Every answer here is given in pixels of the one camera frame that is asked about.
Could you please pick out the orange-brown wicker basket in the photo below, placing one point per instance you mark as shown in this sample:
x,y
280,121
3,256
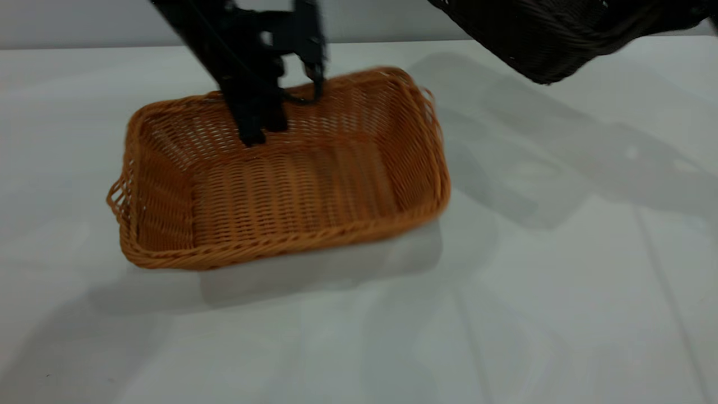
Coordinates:
x,y
291,191

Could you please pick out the dark brown wicker basket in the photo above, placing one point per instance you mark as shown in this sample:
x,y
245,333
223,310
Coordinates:
x,y
549,33

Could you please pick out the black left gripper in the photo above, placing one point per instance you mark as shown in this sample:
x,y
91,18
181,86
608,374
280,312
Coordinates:
x,y
230,45

